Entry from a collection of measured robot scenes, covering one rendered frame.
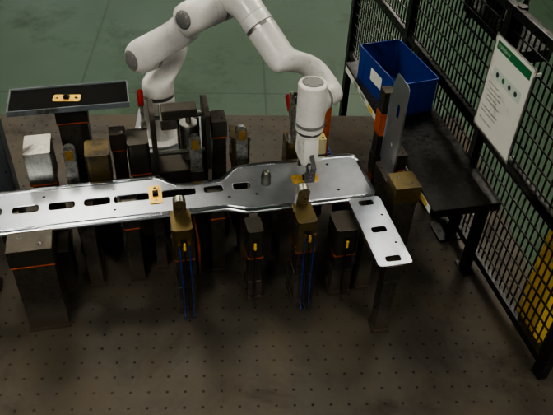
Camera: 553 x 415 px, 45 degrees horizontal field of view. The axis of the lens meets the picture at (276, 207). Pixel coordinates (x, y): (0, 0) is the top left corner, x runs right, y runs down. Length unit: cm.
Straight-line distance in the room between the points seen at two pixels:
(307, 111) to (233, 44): 313
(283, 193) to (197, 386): 62
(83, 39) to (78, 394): 357
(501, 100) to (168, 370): 123
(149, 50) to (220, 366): 107
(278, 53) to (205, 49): 304
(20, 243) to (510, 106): 141
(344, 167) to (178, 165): 54
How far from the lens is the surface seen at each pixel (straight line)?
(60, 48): 509
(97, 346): 206
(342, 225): 199
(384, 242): 192
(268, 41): 194
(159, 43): 232
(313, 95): 189
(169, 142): 260
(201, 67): 473
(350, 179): 212
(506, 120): 205
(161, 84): 248
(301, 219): 189
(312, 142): 197
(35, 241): 192
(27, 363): 208
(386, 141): 215
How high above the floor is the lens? 231
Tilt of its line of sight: 41 degrees down
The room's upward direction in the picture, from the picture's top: 3 degrees clockwise
